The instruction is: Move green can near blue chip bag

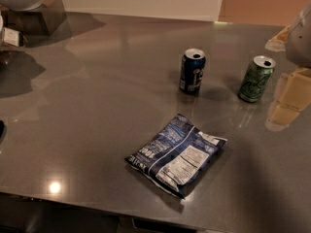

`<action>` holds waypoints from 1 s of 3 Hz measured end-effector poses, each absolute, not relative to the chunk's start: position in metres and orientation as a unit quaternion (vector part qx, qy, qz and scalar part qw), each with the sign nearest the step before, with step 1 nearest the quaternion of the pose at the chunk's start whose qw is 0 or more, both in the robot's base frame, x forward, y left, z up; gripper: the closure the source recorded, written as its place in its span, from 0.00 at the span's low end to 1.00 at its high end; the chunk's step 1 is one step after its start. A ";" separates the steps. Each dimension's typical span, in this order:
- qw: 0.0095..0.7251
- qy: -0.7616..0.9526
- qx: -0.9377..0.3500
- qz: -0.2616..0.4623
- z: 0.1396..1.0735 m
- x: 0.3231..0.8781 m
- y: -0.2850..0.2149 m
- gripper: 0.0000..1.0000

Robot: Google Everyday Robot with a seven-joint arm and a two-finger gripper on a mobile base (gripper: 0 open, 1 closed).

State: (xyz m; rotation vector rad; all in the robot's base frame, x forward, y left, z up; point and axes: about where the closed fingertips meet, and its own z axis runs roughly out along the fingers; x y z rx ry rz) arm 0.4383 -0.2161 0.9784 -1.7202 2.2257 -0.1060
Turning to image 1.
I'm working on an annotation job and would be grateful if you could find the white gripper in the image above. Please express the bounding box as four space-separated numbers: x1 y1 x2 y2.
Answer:
265 3 311 131

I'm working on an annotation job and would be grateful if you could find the green soda can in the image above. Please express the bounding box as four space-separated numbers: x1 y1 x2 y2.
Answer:
238 55 276 103

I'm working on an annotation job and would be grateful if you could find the blue soda can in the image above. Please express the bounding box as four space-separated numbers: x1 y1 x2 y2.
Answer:
179 49 206 94

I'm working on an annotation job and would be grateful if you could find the blue chip bag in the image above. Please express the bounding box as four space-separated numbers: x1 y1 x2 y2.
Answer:
125 114 227 199

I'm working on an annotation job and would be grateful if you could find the small white card box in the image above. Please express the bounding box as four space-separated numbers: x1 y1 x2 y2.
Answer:
3 27 23 47

